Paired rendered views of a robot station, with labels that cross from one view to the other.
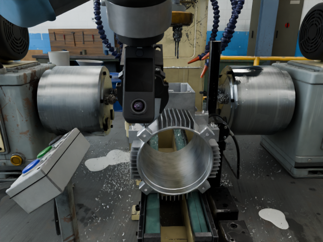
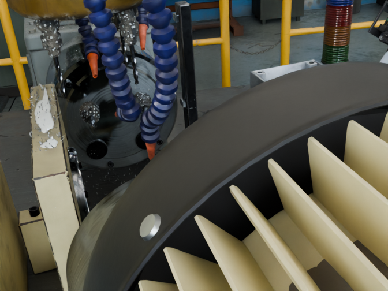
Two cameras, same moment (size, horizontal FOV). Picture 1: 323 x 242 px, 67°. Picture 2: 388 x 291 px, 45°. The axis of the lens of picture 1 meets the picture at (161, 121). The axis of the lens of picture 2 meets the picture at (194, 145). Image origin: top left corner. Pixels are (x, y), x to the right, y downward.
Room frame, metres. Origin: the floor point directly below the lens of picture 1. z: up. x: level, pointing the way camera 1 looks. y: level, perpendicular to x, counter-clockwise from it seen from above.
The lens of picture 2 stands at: (0.93, 0.61, 1.42)
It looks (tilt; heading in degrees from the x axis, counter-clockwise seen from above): 29 degrees down; 256
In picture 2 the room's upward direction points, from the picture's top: 4 degrees counter-clockwise
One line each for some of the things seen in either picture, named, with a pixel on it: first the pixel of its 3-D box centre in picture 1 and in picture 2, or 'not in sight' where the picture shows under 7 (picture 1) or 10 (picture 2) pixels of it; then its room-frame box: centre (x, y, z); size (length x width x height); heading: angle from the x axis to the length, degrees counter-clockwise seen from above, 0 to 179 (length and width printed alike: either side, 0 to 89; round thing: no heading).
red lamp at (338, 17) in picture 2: not in sight; (338, 13); (0.32, -0.33, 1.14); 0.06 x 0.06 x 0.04
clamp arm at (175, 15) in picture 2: (212, 85); (188, 75); (0.73, -0.15, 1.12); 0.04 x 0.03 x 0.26; 1
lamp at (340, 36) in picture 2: not in sight; (336, 33); (0.32, -0.33, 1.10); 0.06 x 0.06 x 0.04
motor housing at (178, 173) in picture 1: (171, 142); not in sight; (0.55, -0.02, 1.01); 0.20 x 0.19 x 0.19; 3
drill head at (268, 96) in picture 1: (257, 100); (107, 92); (0.87, -0.35, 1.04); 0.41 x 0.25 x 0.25; 91
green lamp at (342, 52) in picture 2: not in sight; (335, 52); (0.32, -0.33, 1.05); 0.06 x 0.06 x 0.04
